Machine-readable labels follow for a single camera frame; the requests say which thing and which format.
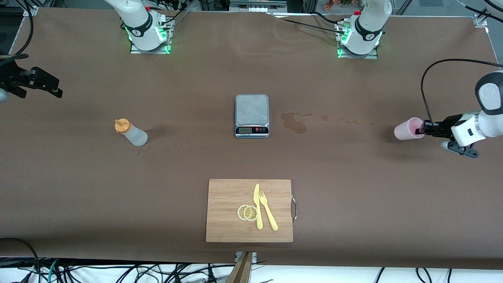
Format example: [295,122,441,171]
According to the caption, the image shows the pink plastic cup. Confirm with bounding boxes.
[394,117,425,140]

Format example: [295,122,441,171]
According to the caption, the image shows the squeeze bottle with orange cap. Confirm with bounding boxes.
[115,118,148,147]

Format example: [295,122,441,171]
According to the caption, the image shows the brown table cover sheet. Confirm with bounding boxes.
[0,7,503,271]

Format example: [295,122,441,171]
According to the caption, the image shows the silver digital kitchen scale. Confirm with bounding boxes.
[235,94,270,138]

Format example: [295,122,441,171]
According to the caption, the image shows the yellow plastic fork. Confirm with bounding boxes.
[259,190,279,232]

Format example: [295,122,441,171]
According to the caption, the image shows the yellow plastic knife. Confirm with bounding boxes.
[253,184,263,230]

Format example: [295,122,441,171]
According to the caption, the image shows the white power strip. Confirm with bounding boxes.
[229,0,288,13]

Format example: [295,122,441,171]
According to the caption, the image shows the wooden cutting board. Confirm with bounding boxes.
[206,179,294,243]

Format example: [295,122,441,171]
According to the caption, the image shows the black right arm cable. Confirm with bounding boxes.
[8,0,36,56]

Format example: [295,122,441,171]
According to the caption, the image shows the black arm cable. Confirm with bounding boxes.
[8,0,36,56]
[420,59,503,127]

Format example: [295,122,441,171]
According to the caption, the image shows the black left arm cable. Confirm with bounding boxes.
[420,59,503,127]

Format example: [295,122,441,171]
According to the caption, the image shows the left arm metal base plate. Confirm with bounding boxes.
[336,20,379,60]

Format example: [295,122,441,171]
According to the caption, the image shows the black cable across table edge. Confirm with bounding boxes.
[271,13,345,34]

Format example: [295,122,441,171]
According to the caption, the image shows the black looped floor cable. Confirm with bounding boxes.
[0,237,43,283]

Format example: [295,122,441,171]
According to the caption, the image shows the teal floor cable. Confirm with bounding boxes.
[46,258,60,282]

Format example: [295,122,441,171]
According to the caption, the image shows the wooden post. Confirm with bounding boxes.
[225,252,253,283]

